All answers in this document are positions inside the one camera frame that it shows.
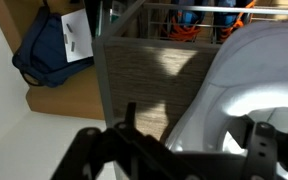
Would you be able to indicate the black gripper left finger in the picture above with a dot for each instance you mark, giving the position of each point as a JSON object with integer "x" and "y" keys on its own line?
{"x": 117, "y": 150}

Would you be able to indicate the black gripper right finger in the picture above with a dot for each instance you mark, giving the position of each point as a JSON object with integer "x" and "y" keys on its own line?
{"x": 260, "y": 150}

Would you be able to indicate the white sneaker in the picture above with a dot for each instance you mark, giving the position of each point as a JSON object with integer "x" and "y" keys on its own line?
{"x": 257, "y": 60}

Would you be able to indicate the blue sneaker orange laces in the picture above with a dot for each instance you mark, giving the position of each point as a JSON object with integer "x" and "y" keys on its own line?
{"x": 187, "y": 16}
{"x": 234, "y": 15}

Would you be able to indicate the grey metal shoe rack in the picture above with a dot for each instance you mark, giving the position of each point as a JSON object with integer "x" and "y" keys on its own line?
{"x": 140, "y": 83}

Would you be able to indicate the small grey metal piece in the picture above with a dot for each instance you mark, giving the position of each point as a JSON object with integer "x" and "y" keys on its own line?
{"x": 73, "y": 46}
{"x": 65, "y": 38}

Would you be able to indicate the blue bag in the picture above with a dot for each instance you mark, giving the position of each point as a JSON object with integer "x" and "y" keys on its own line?
{"x": 44, "y": 56}

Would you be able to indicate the white paper sheet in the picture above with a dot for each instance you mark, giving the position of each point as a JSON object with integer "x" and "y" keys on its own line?
{"x": 80, "y": 36}

